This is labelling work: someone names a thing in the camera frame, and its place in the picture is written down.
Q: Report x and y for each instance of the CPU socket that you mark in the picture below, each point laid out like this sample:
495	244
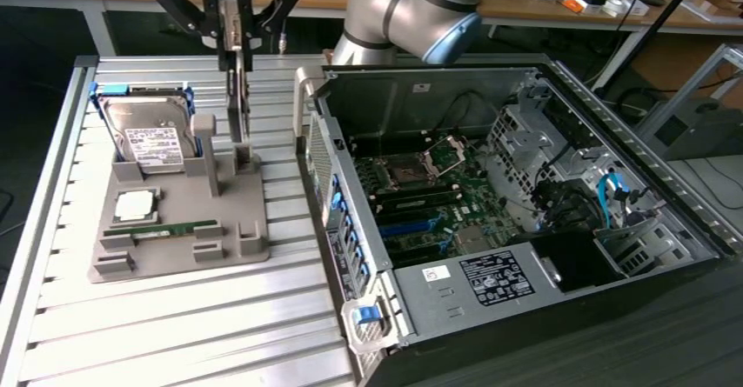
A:
406	171

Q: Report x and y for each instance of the silver CPU chip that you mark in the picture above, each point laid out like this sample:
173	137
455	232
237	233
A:
135	206

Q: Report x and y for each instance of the black open PC case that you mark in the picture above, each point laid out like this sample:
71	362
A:
522	352

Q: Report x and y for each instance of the beige case corner fixture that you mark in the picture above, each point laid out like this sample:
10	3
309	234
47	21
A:
307	82

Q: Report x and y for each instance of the orange small box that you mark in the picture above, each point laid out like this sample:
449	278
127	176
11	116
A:
575	4

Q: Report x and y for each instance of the white small box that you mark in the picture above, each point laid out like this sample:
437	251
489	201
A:
624	8

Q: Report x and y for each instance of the grey plastic parts rack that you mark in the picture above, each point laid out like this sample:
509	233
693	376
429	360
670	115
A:
226	213

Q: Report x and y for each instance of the blue expansion slot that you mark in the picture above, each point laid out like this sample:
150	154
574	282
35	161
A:
406	228

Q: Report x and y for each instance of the green Dell motherboard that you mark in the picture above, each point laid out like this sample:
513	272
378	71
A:
465	204

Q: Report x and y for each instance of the black low-profile graphics card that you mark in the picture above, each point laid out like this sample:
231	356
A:
238	100

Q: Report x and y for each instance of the silver chipset heatsink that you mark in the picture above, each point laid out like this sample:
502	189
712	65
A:
470	237

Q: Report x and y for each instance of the blue case latch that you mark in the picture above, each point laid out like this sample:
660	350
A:
366	315

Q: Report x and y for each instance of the grey power supply unit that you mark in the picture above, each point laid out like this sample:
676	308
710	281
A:
453	291

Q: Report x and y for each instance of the aluminium profile frame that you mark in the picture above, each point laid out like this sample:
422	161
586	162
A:
720	63

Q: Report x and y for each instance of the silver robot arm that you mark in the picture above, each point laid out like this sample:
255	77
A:
406	8

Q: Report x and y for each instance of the silver slotted disk bay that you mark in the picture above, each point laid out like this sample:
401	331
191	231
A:
638	252

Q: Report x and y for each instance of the hard disk in blue caddy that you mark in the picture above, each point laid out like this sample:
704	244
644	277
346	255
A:
151	143

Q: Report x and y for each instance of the silver socket cover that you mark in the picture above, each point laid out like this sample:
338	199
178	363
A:
431	155

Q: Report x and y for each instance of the green RAM stick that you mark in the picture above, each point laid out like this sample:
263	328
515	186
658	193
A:
174	229

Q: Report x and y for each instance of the dark grey computer tower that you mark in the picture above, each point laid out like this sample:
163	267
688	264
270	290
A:
697	130

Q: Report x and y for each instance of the translucent case corner fixture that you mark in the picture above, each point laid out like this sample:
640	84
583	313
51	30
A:
371	339

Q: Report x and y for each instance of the silver perforated drive cage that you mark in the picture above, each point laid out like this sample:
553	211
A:
522	139

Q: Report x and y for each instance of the black stand pole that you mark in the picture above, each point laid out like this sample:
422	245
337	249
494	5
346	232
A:
656	26

